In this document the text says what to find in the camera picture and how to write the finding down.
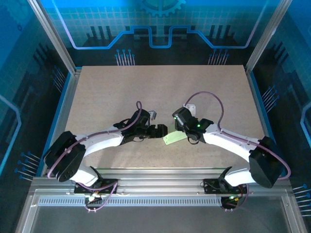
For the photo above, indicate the aluminium side rail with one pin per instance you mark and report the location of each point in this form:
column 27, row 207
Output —
column 258, row 102
column 69, row 97

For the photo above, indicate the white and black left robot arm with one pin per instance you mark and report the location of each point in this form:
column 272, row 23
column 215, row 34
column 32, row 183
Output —
column 104, row 144

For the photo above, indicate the grey metal base tray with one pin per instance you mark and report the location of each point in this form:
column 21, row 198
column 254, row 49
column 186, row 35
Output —
column 158, row 221

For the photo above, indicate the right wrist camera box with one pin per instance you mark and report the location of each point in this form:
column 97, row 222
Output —
column 192, row 108

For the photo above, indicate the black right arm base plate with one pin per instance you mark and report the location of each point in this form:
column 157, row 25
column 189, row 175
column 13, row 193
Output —
column 209, row 190

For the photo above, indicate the white connector plug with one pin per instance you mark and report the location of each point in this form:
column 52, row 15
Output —
column 91, row 197

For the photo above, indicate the aluminium corner post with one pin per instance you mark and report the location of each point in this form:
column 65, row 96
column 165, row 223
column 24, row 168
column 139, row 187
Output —
column 57, row 40
column 267, row 36

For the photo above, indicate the light green paper box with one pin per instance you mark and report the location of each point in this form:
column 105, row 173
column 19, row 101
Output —
column 173, row 138

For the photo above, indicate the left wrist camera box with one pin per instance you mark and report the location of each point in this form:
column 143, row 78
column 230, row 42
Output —
column 153, row 115

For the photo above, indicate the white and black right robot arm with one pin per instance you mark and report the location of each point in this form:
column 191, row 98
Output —
column 226, row 143

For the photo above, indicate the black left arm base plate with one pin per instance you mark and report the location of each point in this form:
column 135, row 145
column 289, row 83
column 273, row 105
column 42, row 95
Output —
column 78, row 191

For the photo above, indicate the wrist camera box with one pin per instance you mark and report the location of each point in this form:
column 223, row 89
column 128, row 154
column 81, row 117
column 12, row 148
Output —
column 153, row 115
column 192, row 108

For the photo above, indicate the black controller board with LEDs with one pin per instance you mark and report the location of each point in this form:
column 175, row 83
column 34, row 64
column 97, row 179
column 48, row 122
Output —
column 228, row 202

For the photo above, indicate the aluminium frame cross rail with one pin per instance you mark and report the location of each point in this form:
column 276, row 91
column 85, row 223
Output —
column 158, row 183

